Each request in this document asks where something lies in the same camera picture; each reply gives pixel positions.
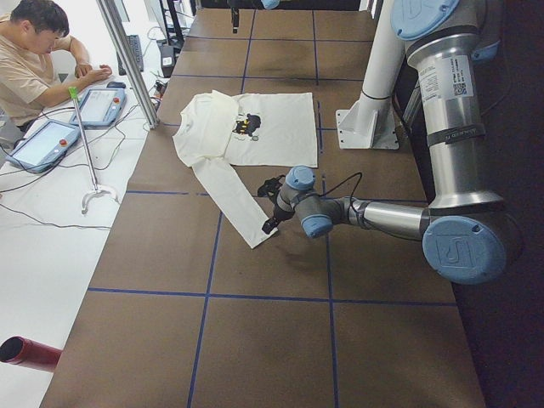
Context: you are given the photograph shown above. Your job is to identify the black keyboard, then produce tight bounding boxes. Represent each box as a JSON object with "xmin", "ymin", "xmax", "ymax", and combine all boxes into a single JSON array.
[{"xmin": 116, "ymin": 34, "xmax": 144, "ymax": 76}]

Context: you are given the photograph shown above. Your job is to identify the aluminium frame post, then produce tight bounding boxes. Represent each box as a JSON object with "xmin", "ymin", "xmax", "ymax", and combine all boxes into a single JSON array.
[{"xmin": 96, "ymin": 0, "xmax": 159, "ymax": 129}]

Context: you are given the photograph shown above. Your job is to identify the black box with white label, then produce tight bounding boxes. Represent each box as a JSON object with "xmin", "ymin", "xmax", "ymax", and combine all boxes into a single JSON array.
[{"xmin": 159, "ymin": 44, "xmax": 176, "ymax": 78}]

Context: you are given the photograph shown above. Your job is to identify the white pillar with base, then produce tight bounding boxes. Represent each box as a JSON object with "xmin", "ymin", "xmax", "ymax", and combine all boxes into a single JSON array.
[{"xmin": 336, "ymin": 0, "xmax": 405, "ymax": 150}]

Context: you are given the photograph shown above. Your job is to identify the seated man in beige shirt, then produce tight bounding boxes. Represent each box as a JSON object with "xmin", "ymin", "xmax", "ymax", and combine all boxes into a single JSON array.
[{"xmin": 1, "ymin": 1, "xmax": 112, "ymax": 132}]

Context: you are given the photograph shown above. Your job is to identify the far blue teach pendant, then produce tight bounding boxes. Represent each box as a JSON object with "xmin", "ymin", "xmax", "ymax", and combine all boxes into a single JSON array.
[{"xmin": 77, "ymin": 88, "xmax": 126, "ymax": 129}]

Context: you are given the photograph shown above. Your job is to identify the metal reacher grabber tool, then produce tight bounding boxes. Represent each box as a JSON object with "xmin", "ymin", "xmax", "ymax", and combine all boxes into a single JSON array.
[{"xmin": 68, "ymin": 86, "xmax": 120, "ymax": 215}]

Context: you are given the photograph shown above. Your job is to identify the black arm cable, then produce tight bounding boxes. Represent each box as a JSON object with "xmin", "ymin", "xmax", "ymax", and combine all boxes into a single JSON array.
[{"xmin": 316, "ymin": 171, "xmax": 365, "ymax": 199}]

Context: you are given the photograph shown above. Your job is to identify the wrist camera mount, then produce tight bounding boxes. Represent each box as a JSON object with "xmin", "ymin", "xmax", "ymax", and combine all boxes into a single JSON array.
[{"xmin": 257, "ymin": 174, "xmax": 285, "ymax": 201}]

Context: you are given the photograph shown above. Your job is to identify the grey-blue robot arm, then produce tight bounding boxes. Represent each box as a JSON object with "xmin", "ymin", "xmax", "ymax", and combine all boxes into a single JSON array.
[
  {"xmin": 258, "ymin": 1, "xmax": 522, "ymax": 285},
  {"xmin": 227, "ymin": 0, "xmax": 281, "ymax": 34}
]

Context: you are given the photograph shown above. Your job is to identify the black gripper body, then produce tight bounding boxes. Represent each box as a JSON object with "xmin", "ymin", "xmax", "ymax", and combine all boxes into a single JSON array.
[
  {"xmin": 227, "ymin": 0, "xmax": 241, "ymax": 20},
  {"xmin": 273, "ymin": 194, "xmax": 295, "ymax": 224}
]

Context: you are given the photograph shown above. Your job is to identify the cream long-sleeve printed shirt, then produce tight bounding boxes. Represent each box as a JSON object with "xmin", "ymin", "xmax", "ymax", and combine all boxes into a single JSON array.
[{"xmin": 173, "ymin": 90, "xmax": 318, "ymax": 248}]

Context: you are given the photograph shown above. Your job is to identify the blue teach pendant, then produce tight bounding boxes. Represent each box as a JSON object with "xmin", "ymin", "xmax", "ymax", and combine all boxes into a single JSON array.
[
  {"xmin": 6, "ymin": 120, "xmax": 81, "ymax": 173},
  {"xmin": 77, "ymin": 88, "xmax": 126, "ymax": 129}
]

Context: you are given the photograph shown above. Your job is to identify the near blue teach pendant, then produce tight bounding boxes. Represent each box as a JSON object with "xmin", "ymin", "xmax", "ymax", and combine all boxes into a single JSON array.
[{"xmin": 6, "ymin": 120, "xmax": 81, "ymax": 173}]

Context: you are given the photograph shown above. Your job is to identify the red cylinder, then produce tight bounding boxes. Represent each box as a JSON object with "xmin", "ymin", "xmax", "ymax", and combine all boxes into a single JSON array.
[{"xmin": 1, "ymin": 336, "xmax": 62, "ymax": 372}]

